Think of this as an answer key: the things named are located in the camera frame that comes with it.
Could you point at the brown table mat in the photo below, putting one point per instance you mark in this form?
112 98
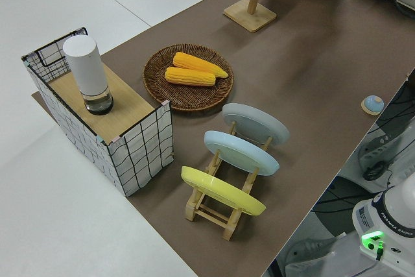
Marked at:
308 63

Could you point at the black round knob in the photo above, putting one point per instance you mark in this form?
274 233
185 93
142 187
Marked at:
374 171

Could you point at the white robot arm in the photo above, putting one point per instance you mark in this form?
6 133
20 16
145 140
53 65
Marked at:
389 218

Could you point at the wooden mug tree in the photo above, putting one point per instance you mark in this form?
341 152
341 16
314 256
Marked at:
249 17

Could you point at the woven wicker basket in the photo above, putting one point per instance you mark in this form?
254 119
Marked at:
194 98

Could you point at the grey plate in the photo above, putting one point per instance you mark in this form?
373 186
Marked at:
256 121

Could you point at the yellow corn cob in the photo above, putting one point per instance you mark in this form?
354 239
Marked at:
194 61
191 76

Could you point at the white cylinder clear base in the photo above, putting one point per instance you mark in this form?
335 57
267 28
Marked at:
86 66

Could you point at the blue call bell wooden base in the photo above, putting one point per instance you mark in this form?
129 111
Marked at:
373 103

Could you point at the light blue plate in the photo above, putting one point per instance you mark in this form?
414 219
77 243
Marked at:
240 150

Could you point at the wooden plate rack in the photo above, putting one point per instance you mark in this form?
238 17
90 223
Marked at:
191 210

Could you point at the white slotted mounting bracket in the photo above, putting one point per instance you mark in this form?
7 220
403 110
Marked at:
311 251
376 149

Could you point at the yellow plate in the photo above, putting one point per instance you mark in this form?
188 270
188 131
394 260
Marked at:
223 192

